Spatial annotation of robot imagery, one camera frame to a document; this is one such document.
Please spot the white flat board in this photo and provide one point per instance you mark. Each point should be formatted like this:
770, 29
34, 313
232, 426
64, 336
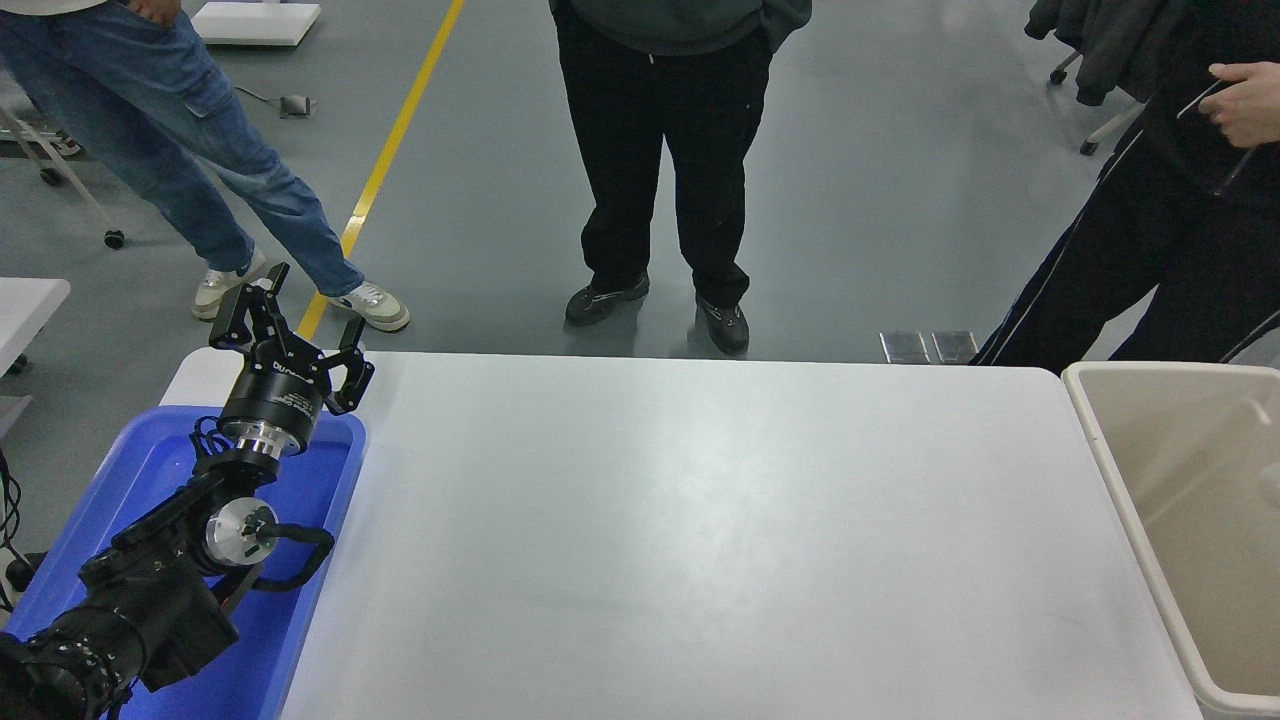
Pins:
257, 20

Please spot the dark jacket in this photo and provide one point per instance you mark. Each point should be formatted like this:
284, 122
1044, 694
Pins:
1120, 40

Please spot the person's left hand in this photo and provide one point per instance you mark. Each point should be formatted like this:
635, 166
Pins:
156, 10

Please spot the white side table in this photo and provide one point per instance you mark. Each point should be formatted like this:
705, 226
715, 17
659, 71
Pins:
25, 310

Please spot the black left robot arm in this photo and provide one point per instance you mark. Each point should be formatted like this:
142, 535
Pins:
150, 600

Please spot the grey foot pedal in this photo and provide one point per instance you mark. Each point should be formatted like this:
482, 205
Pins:
296, 105

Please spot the person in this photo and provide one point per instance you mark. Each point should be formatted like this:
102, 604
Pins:
660, 150
150, 110
1130, 230

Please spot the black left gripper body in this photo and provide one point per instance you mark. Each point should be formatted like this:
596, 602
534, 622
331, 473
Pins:
275, 400

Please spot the grey rolling cart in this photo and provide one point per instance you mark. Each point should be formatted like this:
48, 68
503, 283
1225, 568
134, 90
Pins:
113, 238

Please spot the black floor plug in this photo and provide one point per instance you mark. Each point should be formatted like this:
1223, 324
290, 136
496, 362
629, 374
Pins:
22, 572

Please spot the blue plastic tray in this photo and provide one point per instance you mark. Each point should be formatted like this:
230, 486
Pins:
150, 470

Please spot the dark phone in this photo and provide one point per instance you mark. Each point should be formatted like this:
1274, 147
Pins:
1200, 101

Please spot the large beige plastic bin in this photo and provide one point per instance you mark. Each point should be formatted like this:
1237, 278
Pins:
1180, 500

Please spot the white-legged rolling chair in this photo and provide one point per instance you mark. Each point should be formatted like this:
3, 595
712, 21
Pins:
1110, 128

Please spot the metal floor socket plate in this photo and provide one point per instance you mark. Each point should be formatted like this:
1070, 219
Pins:
955, 346
904, 347

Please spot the person's hand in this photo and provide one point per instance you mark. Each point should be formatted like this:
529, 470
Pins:
1255, 102

